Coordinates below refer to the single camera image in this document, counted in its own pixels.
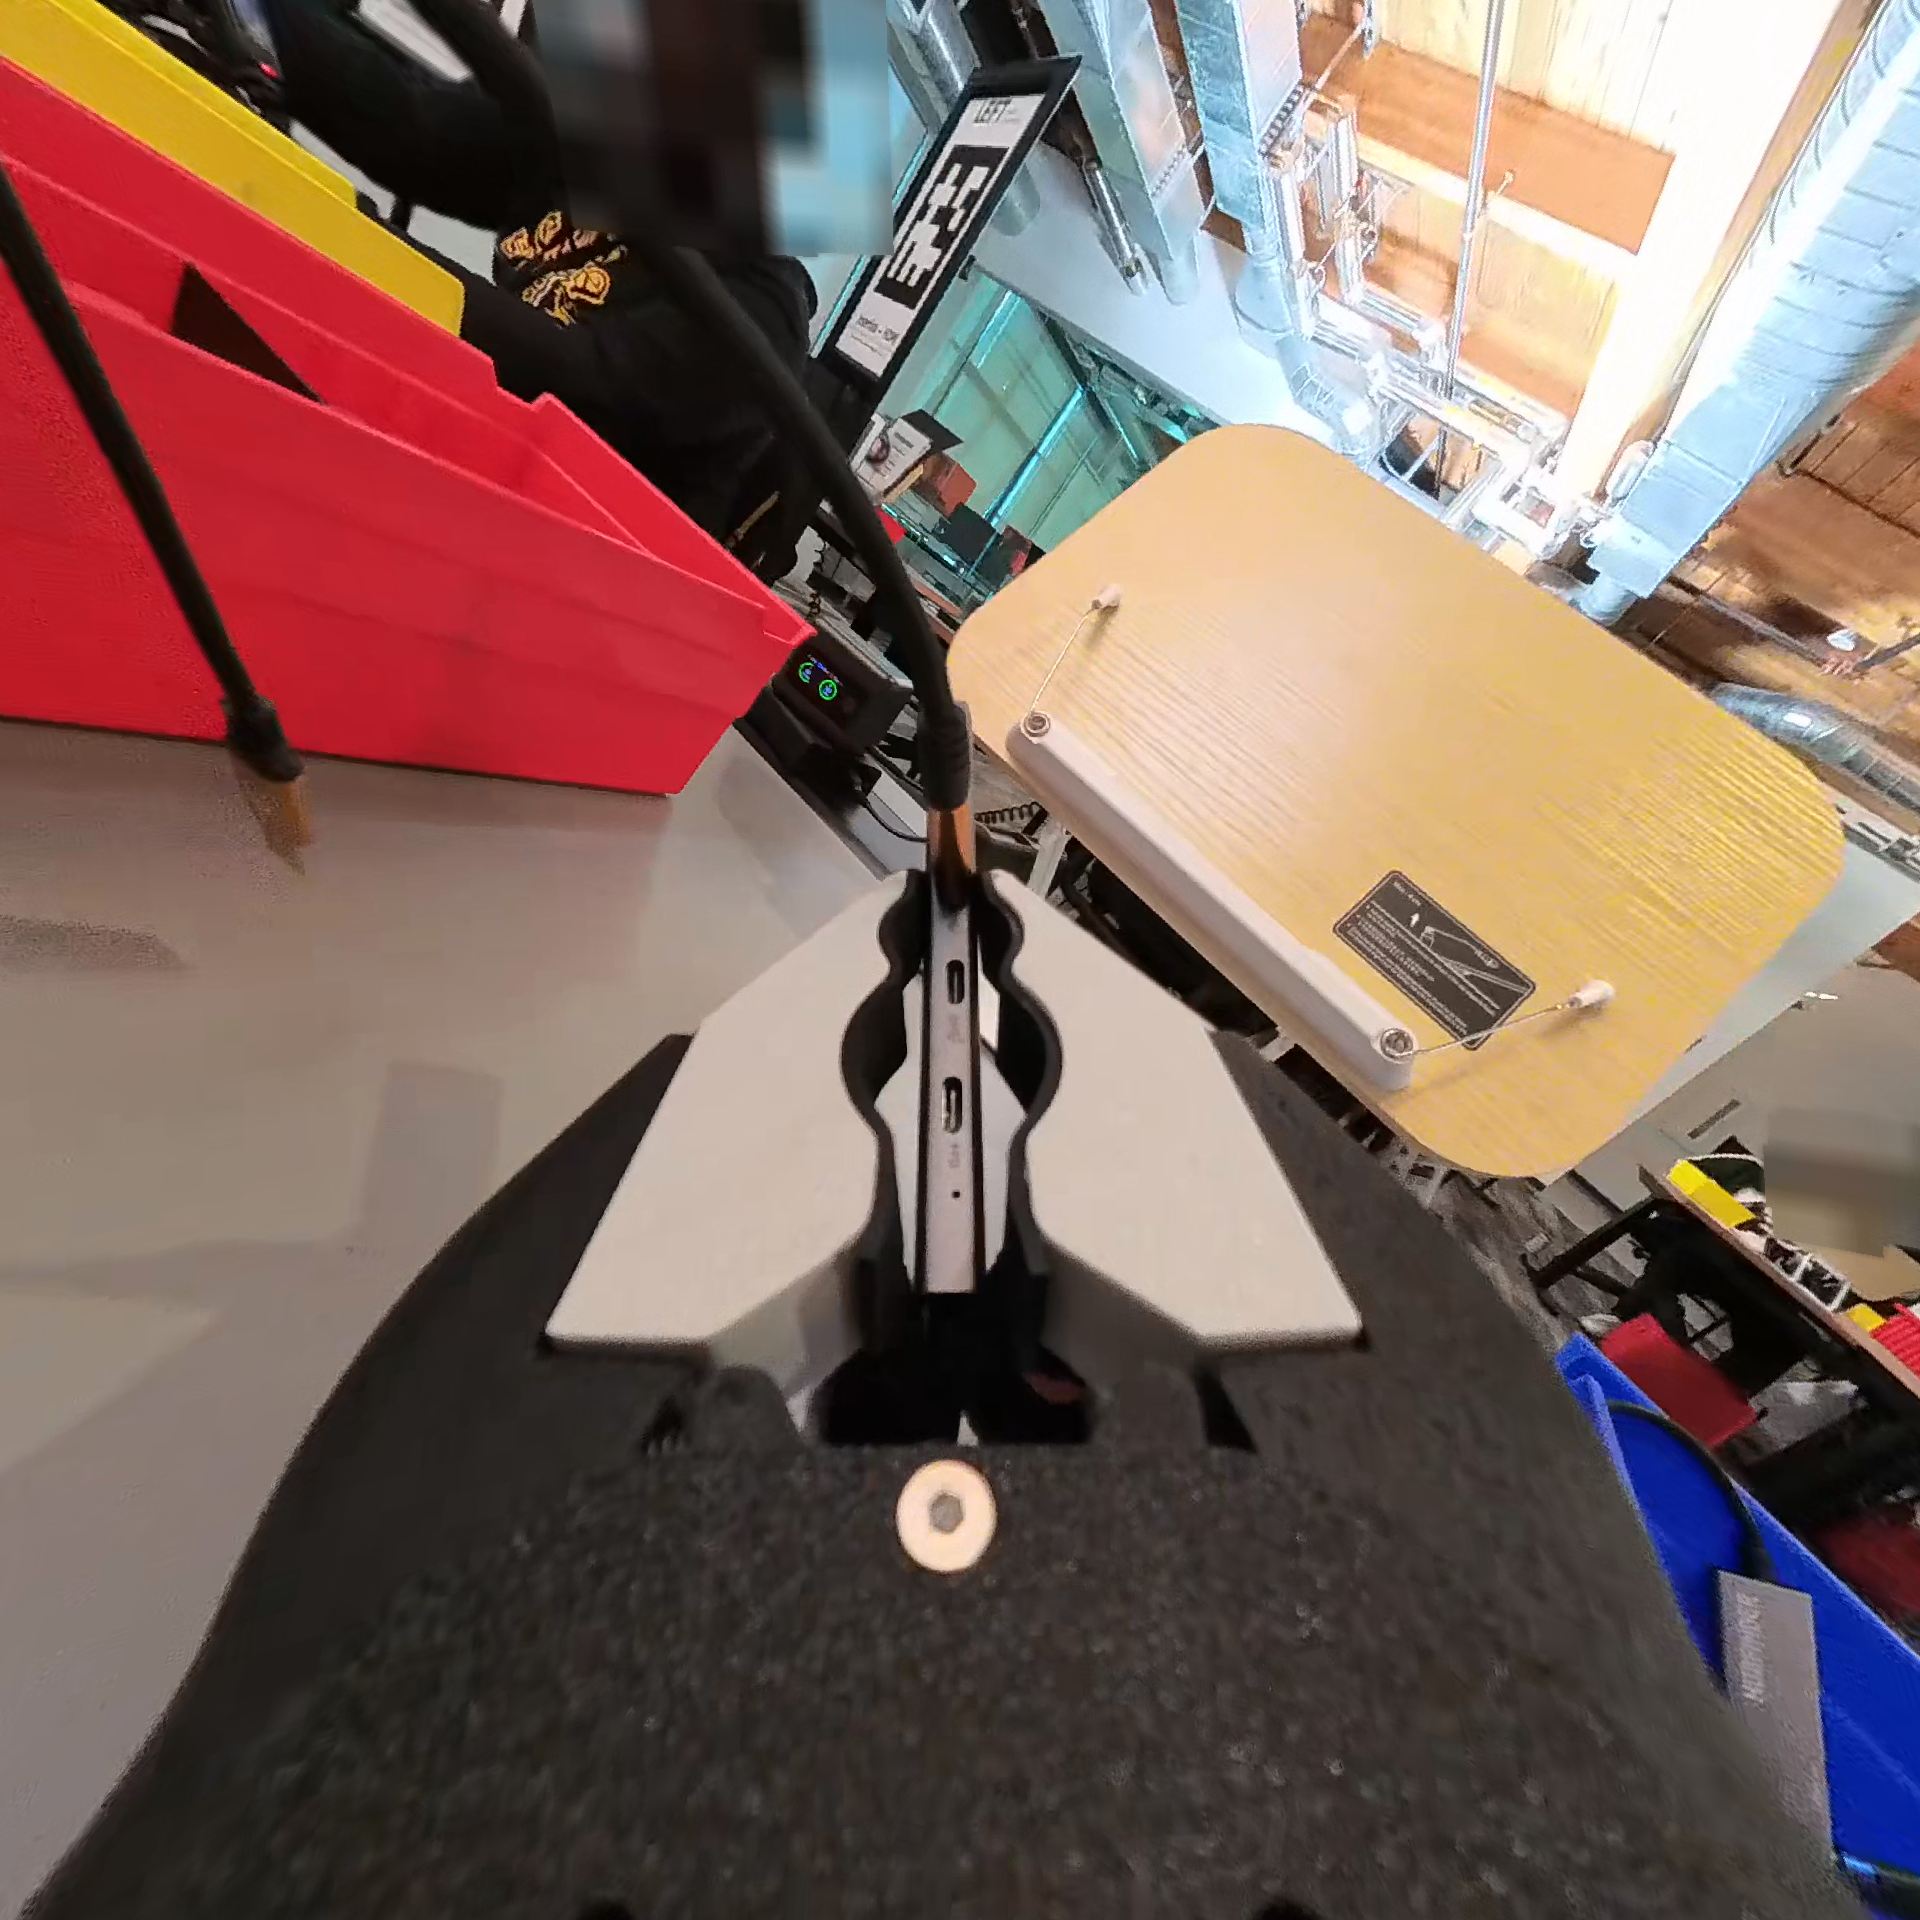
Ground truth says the printed marker tag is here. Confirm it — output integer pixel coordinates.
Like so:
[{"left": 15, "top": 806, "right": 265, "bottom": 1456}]
[{"left": 817, "top": 54, "right": 1084, "bottom": 397}]

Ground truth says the grey USB hub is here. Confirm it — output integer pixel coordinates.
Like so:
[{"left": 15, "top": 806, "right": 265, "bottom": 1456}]
[
  {"left": 1612, "top": 1394, "right": 1838, "bottom": 1864},
  {"left": 0, "top": 0, "right": 1002, "bottom": 1309}
]

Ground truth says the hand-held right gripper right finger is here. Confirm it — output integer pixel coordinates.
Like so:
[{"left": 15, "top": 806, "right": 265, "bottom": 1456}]
[{"left": 974, "top": 873, "right": 1368, "bottom": 1443}]

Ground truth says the red plastic bin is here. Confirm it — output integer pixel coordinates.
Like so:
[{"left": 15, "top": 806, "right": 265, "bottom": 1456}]
[{"left": 0, "top": 62, "right": 820, "bottom": 800}]

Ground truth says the wooden book stand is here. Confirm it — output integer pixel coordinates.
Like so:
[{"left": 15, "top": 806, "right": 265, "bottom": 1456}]
[{"left": 946, "top": 424, "right": 1851, "bottom": 1184}]

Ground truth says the black charger with green display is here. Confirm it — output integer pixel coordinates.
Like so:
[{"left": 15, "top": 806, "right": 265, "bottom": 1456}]
[{"left": 770, "top": 642, "right": 919, "bottom": 770}]

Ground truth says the blue plastic bin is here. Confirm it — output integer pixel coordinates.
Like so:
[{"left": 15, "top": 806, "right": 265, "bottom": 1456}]
[{"left": 1554, "top": 1328, "right": 1920, "bottom": 1920}]

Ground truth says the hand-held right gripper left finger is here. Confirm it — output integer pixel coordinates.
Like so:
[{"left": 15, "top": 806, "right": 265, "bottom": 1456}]
[{"left": 543, "top": 873, "right": 941, "bottom": 1443}]

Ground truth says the yellow plastic bin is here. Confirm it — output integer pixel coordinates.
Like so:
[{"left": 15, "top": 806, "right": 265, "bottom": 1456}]
[{"left": 0, "top": 0, "right": 467, "bottom": 336}]

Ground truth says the grey desk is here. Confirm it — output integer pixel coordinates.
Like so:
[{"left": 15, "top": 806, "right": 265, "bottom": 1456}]
[{"left": 0, "top": 717, "right": 1052, "bottom": 1920}]

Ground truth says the silver ventilation duct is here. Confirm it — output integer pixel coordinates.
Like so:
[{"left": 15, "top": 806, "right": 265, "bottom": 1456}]
[{"left": 1573, "top": 0, "right": 1920, "bottom": 627}]

